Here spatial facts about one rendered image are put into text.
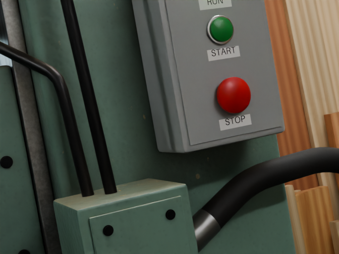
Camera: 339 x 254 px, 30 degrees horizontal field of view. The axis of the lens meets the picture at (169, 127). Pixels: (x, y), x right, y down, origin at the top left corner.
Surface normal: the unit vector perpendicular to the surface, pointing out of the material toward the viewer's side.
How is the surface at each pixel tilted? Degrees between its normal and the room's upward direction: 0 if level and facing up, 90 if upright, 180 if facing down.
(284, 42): 87
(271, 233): 90
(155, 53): 90
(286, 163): 52
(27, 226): 90
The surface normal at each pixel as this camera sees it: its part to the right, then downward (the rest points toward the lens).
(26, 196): 0.39, -0.02
